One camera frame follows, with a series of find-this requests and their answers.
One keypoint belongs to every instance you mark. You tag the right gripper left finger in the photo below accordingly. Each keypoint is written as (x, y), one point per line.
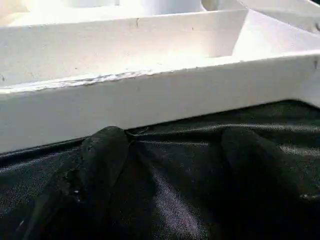
(80, 185)

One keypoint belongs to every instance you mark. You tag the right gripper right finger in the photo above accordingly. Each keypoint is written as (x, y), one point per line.
(270, 180)

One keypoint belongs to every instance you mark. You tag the white plastic table top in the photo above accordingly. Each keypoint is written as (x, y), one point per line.
(150, 65)

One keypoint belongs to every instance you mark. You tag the black plastic mat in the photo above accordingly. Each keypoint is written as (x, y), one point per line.
(200, 150)

